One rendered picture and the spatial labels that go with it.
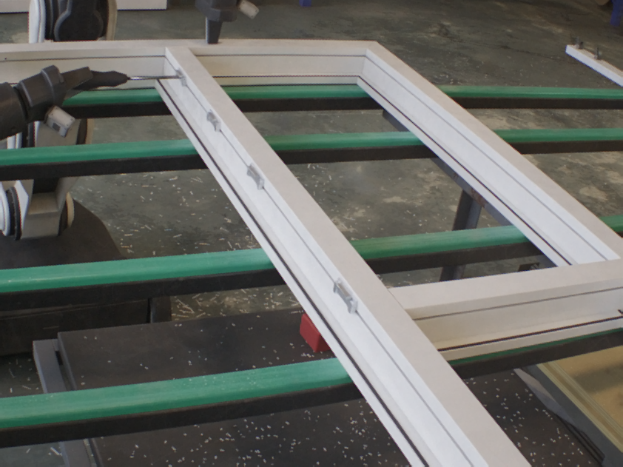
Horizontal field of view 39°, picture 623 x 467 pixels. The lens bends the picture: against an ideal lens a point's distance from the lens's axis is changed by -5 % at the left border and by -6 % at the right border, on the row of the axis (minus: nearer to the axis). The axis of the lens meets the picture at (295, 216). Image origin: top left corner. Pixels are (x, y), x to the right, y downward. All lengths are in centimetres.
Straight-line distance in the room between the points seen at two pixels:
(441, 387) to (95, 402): 35
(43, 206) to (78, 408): 145
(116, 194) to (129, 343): 171
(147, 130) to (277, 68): 188
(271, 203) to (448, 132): 47
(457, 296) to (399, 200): 232
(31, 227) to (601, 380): 148
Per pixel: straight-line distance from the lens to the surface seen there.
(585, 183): 398
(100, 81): 156
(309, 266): 115
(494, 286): 112
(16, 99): 149
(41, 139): 212
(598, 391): 154
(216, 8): 168
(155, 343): 149
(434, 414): 93
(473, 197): 165
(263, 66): 179
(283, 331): 156
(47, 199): 237
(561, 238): 138
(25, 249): 251
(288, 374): 102
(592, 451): 192
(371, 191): 341
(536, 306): 116
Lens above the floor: 149
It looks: 28 degrees down
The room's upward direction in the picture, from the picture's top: 9 degrees clockwise
